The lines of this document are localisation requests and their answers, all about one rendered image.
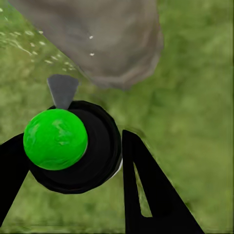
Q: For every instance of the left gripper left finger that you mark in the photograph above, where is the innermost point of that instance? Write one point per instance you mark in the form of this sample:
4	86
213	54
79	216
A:
13	171

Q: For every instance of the pesticide atomizer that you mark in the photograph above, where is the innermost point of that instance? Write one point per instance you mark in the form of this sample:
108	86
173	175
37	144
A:
75	146

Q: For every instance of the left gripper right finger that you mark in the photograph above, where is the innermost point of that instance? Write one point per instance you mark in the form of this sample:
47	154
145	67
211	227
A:
170	214

